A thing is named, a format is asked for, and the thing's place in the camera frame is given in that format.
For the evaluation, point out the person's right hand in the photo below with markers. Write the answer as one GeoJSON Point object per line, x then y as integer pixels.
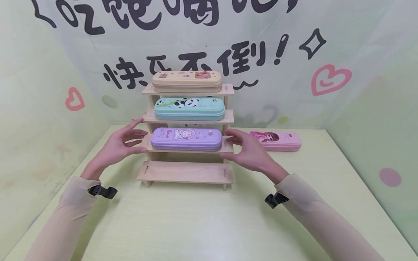
{"type": "Point", "coordinates": [254, 154]}

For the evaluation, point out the person's left forearm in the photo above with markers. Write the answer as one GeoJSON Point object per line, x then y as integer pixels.
{"type": "Point", "coordinates": [65, 224]}

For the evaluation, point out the person's left middle finger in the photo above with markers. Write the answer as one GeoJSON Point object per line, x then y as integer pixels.
{"type": "Point", "coordinates": [138, 134]}

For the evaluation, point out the person's left hand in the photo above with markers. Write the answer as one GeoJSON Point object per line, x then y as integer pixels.
{"type": "Point", "coordinates": [112, 150]}

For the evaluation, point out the pink girl pencil case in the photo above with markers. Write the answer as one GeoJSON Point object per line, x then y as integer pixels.
{"type": "Point", "coordinates": [287, 141]}

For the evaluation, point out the green panda pencil case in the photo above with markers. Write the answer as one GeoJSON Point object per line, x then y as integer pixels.
{"type": "Point", "coordinates": [189, 110]}

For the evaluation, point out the beige bear pencil case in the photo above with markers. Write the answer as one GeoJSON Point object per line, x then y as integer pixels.
{"type": "Point", "coordinates": [186, 81]}

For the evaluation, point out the person's right index finger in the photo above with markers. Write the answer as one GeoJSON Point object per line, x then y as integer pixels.
{"type": "Point", "coordinates": [235, 132]}

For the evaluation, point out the person's right thumb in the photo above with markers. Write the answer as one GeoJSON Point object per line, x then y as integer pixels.
{"type": "Point", "coordinates": [232, 157]}

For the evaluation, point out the person's left thumb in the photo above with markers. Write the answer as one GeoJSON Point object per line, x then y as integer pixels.
{"type": "Point", "coordinates": [137, 150]}

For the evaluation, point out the person's left index finger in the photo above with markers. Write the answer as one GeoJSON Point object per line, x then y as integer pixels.
{"type": "Point", "coordinates": [134, 125]}

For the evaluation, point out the black wrist band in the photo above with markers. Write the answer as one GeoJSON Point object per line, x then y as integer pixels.
{"type": "Point", "coordinates": [104, 191]}
{"type": "Point", "coordinates": [276, 200]}

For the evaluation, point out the person's right forearm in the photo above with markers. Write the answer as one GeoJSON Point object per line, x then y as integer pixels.
{"type": "Point", "coordinates": [320, 221]}

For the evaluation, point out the wooden tiered display shelf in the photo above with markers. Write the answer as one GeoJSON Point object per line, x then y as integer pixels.
{"type": "Point", "coordinates": [186, 173]}

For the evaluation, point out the person's right middle finger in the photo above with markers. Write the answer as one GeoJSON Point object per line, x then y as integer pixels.
{"type": "Point", "coordinates": [232, 140]}

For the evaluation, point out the purple cartoon pencil case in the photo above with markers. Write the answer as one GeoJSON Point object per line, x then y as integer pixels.
{"type": "Point", "coordinates": [186, 139]}

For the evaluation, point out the person's left ring finger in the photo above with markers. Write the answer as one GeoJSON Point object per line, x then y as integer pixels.
{"type": "Point", "coordinates": [135, 143]}

